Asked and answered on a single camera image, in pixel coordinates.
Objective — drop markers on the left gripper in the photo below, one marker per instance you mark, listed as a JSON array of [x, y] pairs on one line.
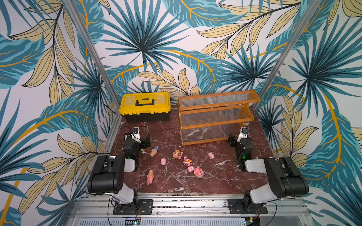
[[143, 141]]

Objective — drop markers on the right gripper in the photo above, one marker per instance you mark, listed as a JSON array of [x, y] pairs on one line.
[[233, 140]]

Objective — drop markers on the ice cream cone figure toy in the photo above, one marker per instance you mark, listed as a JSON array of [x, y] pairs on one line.
[[154, 151]]

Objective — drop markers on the pink yellow figure toy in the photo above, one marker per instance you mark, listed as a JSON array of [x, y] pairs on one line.
[[177, 154]]

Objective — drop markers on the pink strawberry cake figure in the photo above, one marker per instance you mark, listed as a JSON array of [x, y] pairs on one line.
[[187, 161]]

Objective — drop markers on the pink round pig figure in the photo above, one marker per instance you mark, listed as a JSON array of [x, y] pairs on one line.
[[198, 172]]

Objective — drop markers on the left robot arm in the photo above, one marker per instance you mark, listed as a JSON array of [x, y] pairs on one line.
[[107, 178]]

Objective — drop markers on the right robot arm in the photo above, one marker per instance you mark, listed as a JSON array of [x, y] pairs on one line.
[[284, 179]]

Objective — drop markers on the orange clear plastic shelf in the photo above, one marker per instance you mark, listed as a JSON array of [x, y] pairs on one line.
[[211, 118]]

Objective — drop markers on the yellow black toolbox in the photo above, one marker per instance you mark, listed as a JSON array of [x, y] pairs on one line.
[[146, 107]]

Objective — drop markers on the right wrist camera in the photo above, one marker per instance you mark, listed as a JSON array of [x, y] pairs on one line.
[[244, 132]]

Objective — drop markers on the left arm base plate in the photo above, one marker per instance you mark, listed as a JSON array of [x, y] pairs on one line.
[[143, 207]]

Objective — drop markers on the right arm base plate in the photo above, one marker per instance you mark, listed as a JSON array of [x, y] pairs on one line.
[[242, 206]]

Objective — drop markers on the aluminium mounting rail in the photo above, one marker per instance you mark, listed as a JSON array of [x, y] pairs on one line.
[[188, 210]]

